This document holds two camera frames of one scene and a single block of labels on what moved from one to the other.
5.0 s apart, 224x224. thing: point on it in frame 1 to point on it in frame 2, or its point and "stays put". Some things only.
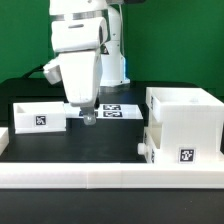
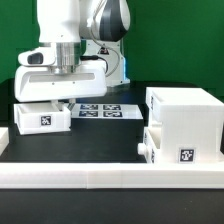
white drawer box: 40,117 stays put
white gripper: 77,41 to 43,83
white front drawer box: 147,148 stays put
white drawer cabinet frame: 191,124 stays put
